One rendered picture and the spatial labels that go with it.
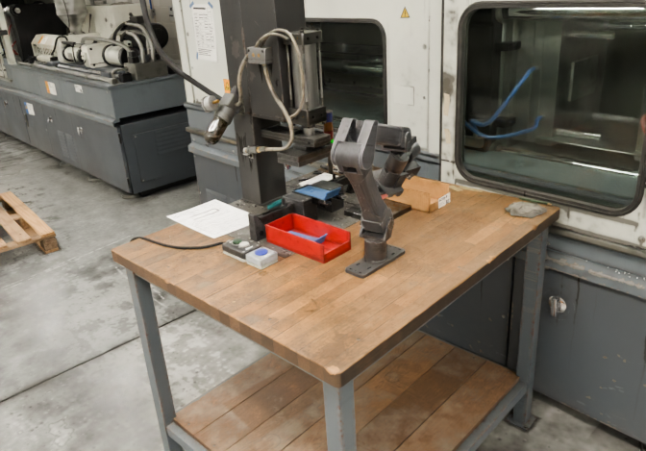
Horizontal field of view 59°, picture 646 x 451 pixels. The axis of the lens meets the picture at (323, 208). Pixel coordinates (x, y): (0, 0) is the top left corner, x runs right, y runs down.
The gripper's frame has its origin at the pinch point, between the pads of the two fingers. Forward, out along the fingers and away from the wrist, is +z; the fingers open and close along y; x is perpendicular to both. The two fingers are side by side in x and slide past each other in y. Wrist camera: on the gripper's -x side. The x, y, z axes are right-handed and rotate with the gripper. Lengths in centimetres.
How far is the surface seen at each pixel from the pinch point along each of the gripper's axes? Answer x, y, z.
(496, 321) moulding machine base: -63, -38, 53
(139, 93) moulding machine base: -68, 286, 168
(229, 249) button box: 40.4, 13.8, 19.7
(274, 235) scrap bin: 26.5, 11.1, 15.9
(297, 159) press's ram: 12.6, 25.6, 0.4
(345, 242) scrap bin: 14.6, -5.9, 6.4
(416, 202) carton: -23.7, 0.1, 7.5
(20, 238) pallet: 46, 209, 216
